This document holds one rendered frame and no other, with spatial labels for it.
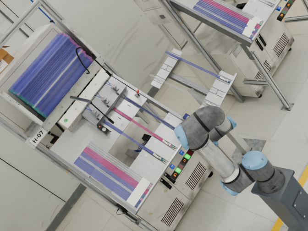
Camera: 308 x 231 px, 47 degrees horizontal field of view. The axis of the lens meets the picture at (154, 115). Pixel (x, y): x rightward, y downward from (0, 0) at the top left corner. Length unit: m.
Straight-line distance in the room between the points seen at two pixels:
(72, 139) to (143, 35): 2.29
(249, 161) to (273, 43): 1.74
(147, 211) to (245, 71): 1.43
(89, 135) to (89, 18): 1.98
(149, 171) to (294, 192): 0.88
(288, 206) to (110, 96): 1.29
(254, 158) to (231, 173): 0.14
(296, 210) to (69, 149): 1.43
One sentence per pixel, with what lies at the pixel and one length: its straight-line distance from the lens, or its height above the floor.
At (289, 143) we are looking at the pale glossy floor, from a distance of 2.91.
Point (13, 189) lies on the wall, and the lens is 4.06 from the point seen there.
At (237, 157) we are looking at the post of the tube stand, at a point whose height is 0.01.
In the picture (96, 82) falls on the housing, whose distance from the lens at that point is 2.47.
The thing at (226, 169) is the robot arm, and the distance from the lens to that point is 1.82.
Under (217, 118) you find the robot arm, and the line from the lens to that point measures 1.65.
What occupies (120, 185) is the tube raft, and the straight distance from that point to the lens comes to 2.31.
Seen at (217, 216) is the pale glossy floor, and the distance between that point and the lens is 2.85.
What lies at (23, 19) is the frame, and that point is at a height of 1.88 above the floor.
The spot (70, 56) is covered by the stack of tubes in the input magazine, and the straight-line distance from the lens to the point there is 2.41.
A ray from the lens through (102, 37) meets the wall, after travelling 4.18.
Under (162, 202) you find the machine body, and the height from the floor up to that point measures 0.32.
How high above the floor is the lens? 2.12
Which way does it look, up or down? 30 degrees down
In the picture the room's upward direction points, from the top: 45 degrees counter-clockwise
